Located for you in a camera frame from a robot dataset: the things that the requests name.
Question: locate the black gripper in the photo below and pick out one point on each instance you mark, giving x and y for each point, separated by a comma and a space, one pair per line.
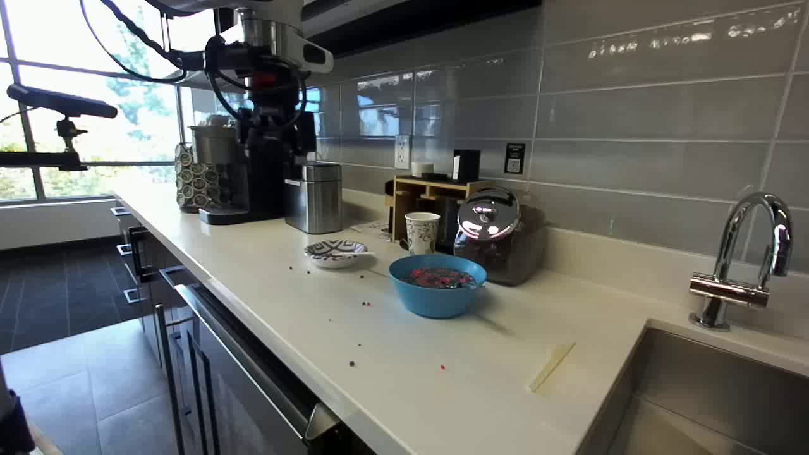
274, 95

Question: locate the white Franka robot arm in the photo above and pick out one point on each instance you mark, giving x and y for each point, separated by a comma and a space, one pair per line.
286, 38

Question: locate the wooden countertop organizer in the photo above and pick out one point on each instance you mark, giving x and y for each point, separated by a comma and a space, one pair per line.
420, 193

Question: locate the blue patterned paper bowl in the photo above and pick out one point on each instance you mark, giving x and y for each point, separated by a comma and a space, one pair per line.
338, 254

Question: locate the black coffee maker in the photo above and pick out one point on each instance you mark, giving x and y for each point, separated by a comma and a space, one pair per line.
220, 172

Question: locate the black wall outlet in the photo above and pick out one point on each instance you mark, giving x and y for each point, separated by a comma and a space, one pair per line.
515, 157

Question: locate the chrome faucet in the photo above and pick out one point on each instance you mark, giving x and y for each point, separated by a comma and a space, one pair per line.
742, 292

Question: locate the white paper coffee cup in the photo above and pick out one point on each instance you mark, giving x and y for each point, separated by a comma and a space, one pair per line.
420, 234

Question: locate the dark cabinet drawer unit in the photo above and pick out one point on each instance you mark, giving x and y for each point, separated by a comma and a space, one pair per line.
140, 254

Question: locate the dark overhead cabinet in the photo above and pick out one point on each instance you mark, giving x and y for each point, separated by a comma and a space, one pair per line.
420, 20

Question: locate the black camera on stand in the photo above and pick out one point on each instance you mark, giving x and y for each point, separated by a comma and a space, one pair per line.
60, 102

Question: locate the black cylindrical container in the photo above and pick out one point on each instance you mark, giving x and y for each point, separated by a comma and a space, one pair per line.
449, 225

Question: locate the steel canister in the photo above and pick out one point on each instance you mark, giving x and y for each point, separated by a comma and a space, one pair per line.
314, 199

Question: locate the black packet holder box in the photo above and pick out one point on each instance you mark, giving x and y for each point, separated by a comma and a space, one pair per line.
467, 166

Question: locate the stainless dishwasher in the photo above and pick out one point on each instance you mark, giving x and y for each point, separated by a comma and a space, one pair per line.
243, 379

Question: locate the colourful beads pile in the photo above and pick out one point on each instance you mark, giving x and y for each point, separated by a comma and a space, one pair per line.
441, 278

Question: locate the steel sink basin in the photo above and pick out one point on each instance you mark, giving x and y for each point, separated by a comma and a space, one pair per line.
717, 405

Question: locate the pale yellow straw wrapper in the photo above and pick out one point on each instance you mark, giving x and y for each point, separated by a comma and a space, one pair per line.
551, 368

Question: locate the patterned packet bag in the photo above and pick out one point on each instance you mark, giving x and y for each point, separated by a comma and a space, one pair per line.
186, 181

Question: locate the blue plastic bowl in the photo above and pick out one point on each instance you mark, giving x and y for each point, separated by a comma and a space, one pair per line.
436, 298

